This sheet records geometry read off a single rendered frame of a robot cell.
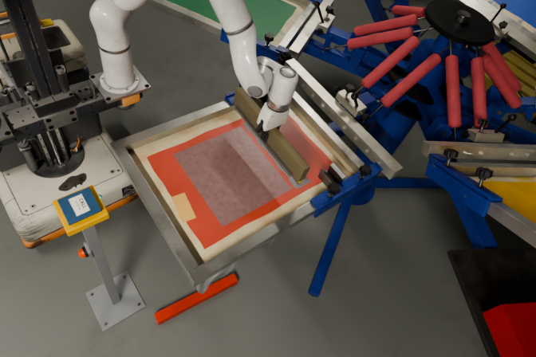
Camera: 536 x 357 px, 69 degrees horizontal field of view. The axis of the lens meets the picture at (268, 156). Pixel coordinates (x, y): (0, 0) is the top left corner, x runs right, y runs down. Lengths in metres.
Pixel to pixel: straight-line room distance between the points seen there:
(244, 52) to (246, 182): 0.51
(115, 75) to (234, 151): 0.49
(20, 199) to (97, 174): 0.37
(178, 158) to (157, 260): 0.96
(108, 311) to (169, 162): 1.02
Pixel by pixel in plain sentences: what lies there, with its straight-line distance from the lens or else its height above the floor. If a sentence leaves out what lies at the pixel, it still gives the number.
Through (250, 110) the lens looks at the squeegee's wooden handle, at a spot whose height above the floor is 1.13.
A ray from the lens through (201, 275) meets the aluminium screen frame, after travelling 1.22.
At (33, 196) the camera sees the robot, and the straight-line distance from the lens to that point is 2.27.
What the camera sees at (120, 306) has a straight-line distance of 2.24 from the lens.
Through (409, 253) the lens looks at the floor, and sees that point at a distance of 2.70.
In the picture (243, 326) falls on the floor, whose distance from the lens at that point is 2.22.
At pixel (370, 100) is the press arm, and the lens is 1.76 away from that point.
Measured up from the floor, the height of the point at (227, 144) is 0.96.
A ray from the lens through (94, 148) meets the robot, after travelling 2.38.
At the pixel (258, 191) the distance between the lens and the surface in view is 1.41.
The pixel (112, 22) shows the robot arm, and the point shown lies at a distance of 1.25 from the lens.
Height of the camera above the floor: 2.13
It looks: 51 degrees down
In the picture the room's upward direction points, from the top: 17 degrees clockwise
